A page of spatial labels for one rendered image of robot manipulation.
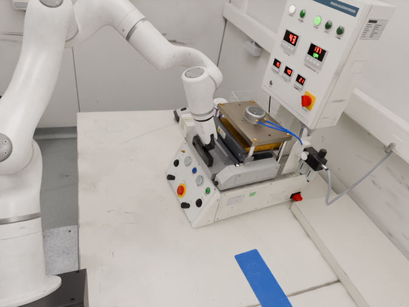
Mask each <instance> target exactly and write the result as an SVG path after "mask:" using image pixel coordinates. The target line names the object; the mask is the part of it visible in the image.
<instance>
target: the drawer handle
mask: <svg viewBox="0 0 409 307"><path fill-rule="evenodd" d="M192 144H193V145H196V146H197V147H198V149H199V150H200V152H201V153H202V155H203V156H204V158H205V159H206V161H207V167H212V165H213V162H214V161H213V160H214V158H213V157H212V155H211V154H210V153H209V151H208V150H207V148H206V147H205V145H204V144H203V143H202V142H201V140H200V138H199V137H198V136H194V138H193V140H192Z"/></svg>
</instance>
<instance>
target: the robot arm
mask: <svg viewBox="0 0 409 307"><path fill-rule="evenodd" d="M106 25H110V26H112V27H113V28H114V29H115V30H116V31H118V32H119V33H120V34H121V35H122V36H123V37H124V38H125V39H126V40H127V41H128V42H129V43H130V44H131V45H132V46H133V47H134V48H135V49H136V50H137V51H138V52H139V53H140V54H141V55H142V56H143V57H144V58H145V59H146V60H147V61H148V62H149V63H150V64H151V65H152V66H154V67H155V68H156V69H158V70H165V69H167V68H170V67H173V66H185V67H187V68H189V69H187V70H185V72H183V74H182V80H183V85H184V90H185V93H186V97H187V102H188V105H189V109H190V113H191V116H192V117H193V119H194V123H195V129H196V131H197V133H198V135H199V136H200V138H201V139H202V140H203V142H204V144H205V147H206V148H207V150H208V151H210V150H212V149H214V148H215V147H214V146H215V141H214V138H215V140H217V131H216V128H215V124H214V119H213V116H214V113H215V108H214V101H213V95H214V92H215V90H216V89H217V88H218V87H219V86H220V85H221V83H222V81H223V76H222V73H221V72H220V70H219V69H218V67H216V66H215V64H213V62H211V61H210V59H208V58H207V56H205V55H204V54H203V53H202V52H200V51H198V50H196V49H193V48H189V47H184V46H175V45H172V44H171V43H169V42H168V41H167V40H166V39H165V38H164V36H163V35H162V34H161V33H160V32H159V31H158V30H157V29H156V28H155V27H154V26H153V25H152V24H151V23H150V21H149V20H148V19H147V18H146V17H145V16H144V15H143V14H142V13H141V12H140V11H139V10H138V9H137V8H136V7H135V6H134V5H133V4H132V3H131V2H130V1H129V0H78V1H77V2H76V3H75V4H74V5H72V2H71V0H29V3H28V5H27V10H26V15H25V20H24V32H23V43H22V48H21V54H20V57H19V60H18V63H17V66H16V69H15V72H14V74H13V77H12V79H11V82H10V84H9V86H8V88H7V90H6V92H5V93H4V95H3V96H2V97H1V99H0V307H17V306H22V305H25V304H28V303H31V302H34V301H36V300H39V299H41V298H43V297H45V296H47V295H49V294H51V293H53V292H54V291H56V290H57V289H58V288H59V287H60V286H61V278H60V277H58V276H55V275H46V268H45V260H44V246H43V232H42V224H41V210H40V188H41V178H42V168H43V165H42V156H41V151H40V148H39V146H38V144H37V142H36V141H35V140H34V139H33V134H34V131H35V129H36V126H37V124H38V122H39V120H40V118H41V116H42V114H43V113H44V111H45V109H46V107H47V105H48V103H49V101H50V99H51V96H52V93H53V91H54V88H55V85H56V83H57V80H58V77H59V73H60V69H61V63H62V60H63V53H64V48H71V47H74V46H76V45H79V44H81V43H83V42H84V41H85V40H87V39H88V38H89V37H90V36H91V35H93V34H94V33H95V32H97V31H98V30H99V29H100V28H102V27H103V26H106Z"/></svg>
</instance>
